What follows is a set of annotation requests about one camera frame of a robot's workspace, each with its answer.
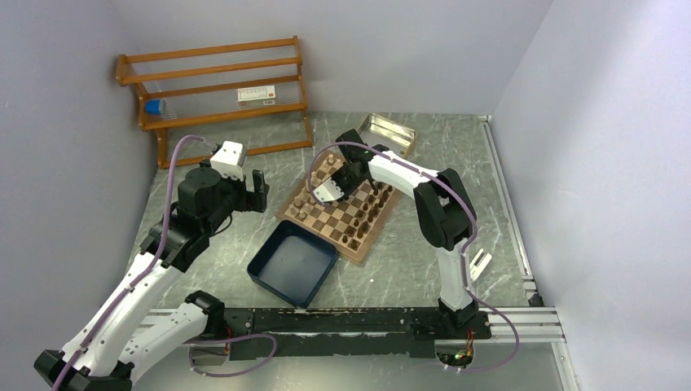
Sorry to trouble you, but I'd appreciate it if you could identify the white red box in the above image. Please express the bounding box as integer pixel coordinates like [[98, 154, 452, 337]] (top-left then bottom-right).
[[237, 86, 276, 108]]

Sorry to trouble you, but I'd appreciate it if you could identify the blue square tray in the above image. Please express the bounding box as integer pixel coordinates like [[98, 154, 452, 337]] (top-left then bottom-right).
[[247, 221, 339, 309]]

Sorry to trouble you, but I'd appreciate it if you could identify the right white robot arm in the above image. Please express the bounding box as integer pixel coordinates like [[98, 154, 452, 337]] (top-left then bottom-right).
[[310, 130, 478, 337]]

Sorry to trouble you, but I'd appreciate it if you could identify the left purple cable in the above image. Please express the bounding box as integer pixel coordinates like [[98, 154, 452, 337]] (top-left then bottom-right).
[[51, 134, 277, 391]]

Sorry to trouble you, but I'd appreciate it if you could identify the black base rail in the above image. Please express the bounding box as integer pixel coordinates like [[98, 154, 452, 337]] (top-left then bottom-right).
[[197, 306, 491, 360]]

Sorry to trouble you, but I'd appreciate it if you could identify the gold metal tin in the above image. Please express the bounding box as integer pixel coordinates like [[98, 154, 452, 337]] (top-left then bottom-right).
[[356, 113, 416, 158]]

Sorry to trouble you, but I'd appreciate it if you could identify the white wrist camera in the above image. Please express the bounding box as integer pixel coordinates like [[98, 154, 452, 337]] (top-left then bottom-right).
[[312, 178, 345, 204], [209, 141, 247, 181]]

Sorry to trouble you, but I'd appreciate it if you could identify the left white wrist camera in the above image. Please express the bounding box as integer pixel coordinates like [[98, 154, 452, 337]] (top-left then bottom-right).
[[209, 141, 247, 181]]

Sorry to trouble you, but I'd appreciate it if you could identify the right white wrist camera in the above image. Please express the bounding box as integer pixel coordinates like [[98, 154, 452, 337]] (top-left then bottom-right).
[[312, 178, 345, 204]]

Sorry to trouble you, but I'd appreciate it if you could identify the blue capped container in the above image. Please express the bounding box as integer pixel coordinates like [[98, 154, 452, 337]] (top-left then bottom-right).
[[144, 99, 165, 116]]

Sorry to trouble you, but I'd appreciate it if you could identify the dark chess pieces group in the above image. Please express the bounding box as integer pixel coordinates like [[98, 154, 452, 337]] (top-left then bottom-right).
[[338, 182, 394, 251]]

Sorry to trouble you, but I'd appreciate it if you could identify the wooden chess board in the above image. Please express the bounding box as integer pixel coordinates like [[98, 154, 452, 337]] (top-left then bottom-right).
[[276, 152, 402, 264]]

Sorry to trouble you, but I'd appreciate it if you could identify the small white plastic part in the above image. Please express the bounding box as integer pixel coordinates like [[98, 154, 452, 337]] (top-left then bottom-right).
[[469, 248, 493, 282]]

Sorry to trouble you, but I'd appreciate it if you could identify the wooden shelf rack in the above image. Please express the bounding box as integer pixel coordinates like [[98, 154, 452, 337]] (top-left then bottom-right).
[[115, 36, 314, 169]]

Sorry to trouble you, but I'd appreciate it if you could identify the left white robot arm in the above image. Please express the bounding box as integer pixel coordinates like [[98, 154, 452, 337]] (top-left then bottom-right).
[[33, 163, 269, 390]]

